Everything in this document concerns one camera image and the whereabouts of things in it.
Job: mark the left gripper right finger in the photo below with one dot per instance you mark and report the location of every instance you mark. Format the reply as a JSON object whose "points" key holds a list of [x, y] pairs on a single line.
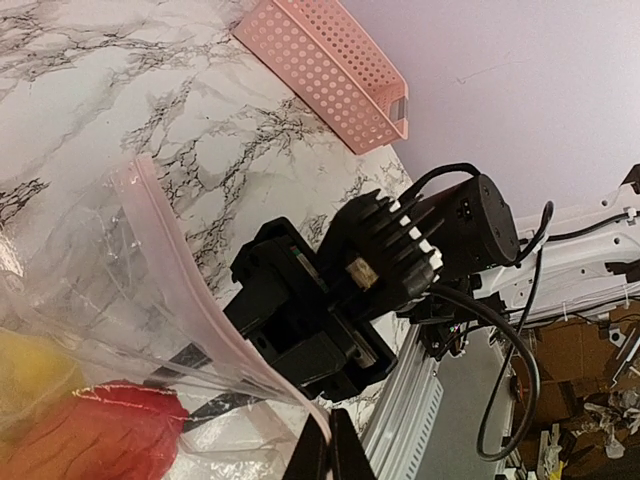
{"points": [[347, 456]]}

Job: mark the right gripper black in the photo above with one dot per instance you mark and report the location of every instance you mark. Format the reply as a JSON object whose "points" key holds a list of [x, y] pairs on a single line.
{"points": [[294, 320]]}

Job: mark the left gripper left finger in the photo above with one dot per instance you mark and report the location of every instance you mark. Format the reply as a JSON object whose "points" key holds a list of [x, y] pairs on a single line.
{"points": [[309, 460]]}

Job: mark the clear zip top bag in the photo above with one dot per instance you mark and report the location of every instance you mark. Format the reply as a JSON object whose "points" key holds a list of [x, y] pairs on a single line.
{"points": [[116, 288]]}

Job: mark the orange red fake fruit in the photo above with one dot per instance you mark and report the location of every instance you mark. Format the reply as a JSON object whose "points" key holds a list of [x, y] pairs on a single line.
{"points": [[116, 430]]}

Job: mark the yellow fake pepper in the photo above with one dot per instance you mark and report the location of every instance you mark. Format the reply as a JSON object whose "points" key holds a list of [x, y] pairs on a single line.
{"points": [[35, 374]]}

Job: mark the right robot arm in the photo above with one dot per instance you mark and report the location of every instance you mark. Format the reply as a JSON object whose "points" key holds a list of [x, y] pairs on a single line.
{"points": [[489, 260]]}

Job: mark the pink plastic basket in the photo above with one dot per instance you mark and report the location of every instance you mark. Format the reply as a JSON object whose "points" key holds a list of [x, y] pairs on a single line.
{"points": [[326, 58]]}

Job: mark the aluminium front rail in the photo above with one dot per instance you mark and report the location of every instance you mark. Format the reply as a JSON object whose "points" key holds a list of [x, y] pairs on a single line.
{"points": [[425, 422]]}

